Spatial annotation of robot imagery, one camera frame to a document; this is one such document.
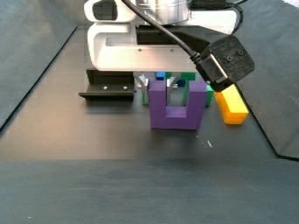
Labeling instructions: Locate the blue block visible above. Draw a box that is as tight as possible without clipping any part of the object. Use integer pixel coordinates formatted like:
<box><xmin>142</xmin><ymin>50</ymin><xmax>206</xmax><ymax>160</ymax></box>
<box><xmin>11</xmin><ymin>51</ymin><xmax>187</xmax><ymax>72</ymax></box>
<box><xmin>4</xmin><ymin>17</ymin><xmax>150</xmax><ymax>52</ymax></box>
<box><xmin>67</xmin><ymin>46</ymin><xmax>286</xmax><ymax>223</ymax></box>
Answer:
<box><xmin>155</xmin><ymin>72</ymin><xmax>186</xmax><ymax>87</ymax></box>

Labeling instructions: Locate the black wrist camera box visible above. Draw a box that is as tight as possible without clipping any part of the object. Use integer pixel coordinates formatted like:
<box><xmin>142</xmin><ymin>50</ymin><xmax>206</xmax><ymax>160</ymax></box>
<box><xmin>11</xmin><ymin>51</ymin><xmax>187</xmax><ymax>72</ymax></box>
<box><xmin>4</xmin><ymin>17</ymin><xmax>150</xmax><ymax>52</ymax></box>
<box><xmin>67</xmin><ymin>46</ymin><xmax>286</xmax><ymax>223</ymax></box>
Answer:
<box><xmin>191</xmin><ymin>35</ymin><xmax>255</xmax><ymax>92</ymax></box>

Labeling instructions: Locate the yellow long bar block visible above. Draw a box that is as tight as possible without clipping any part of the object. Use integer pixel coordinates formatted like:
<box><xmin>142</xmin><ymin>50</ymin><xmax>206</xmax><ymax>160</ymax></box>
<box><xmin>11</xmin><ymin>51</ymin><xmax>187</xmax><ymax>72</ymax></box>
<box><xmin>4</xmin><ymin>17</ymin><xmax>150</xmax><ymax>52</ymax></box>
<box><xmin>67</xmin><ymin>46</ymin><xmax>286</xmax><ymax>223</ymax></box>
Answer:
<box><xmin>214</xmin><ymin>85</ymin><xmax>248</xmax><ymax>125</ymax></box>

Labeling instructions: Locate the green stepped block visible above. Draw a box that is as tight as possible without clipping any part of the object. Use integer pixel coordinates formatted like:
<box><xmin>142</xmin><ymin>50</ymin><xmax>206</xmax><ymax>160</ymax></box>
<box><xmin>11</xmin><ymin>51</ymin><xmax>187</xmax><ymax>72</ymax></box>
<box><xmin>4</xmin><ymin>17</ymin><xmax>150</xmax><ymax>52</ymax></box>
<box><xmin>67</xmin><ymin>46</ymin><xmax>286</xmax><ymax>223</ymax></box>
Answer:
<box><xmin>140</xmin><ymin>71</ymin><xmax>215</xmax><ymax>107</ymax></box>

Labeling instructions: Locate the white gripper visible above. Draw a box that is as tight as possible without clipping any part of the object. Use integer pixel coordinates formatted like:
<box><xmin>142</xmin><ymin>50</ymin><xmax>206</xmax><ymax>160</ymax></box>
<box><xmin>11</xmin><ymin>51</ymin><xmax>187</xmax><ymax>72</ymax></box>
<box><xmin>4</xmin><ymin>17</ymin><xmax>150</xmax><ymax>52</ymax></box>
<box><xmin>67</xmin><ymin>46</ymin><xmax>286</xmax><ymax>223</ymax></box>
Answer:
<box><xmin>84</xmin><ymin>0</ymin><xmax>238</xmax><ymax>93</ymax></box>

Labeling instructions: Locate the purple U-shaped block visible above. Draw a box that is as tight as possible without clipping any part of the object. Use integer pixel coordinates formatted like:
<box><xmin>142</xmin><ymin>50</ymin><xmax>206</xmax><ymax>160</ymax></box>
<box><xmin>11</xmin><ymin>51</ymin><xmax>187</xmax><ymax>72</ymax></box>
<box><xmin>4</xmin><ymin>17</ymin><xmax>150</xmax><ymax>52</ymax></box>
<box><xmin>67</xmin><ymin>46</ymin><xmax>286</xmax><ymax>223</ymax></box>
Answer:
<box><xmin>148</xmin><ymin>80</ymin><xmax>207</xmax><ymax>130</ymax></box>

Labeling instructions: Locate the black angle bracket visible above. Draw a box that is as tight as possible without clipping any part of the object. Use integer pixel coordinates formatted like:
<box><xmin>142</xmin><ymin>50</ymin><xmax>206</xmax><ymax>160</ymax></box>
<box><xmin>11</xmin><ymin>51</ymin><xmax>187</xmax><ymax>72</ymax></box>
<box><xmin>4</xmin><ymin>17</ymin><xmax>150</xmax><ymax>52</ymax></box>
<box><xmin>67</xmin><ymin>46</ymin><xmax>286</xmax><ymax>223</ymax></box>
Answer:
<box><xmin>79</xmin><ymin>68</ymin><xmax>135</xmax><ymax>99</ymax></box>

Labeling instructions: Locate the black camera cable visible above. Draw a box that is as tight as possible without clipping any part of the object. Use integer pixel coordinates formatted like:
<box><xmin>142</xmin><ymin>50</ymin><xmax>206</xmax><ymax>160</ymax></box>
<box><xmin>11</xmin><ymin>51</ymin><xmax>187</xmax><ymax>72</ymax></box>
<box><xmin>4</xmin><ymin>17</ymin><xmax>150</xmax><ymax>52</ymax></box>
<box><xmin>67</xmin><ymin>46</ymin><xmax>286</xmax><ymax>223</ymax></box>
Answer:
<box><xmin>120</xmin><ymin>0</ymin><xmax>203</xmax><ymax>63</ymax></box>

